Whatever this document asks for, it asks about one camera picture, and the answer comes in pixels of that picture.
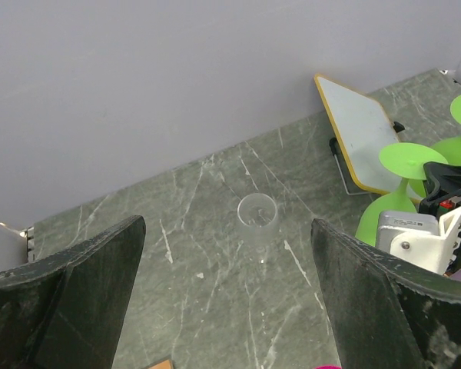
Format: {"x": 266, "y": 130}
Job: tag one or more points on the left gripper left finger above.
{"x": 67, "y": 310}

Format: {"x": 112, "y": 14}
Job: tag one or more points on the orange picture card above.
{"x": 163, "y": 364}

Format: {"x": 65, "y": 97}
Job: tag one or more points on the pink wine glass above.
{"x": 329, "y": 366}

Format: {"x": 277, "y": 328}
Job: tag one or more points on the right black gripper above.
{"x": 442, "y": 194}

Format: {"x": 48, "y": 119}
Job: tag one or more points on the clear glass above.
{"x": 258, "y": 224}

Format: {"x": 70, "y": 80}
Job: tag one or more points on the gold framed mirror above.
{"x": 361, "y": 129}

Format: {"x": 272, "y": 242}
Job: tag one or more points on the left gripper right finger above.
{"x": 385, "y": 312}

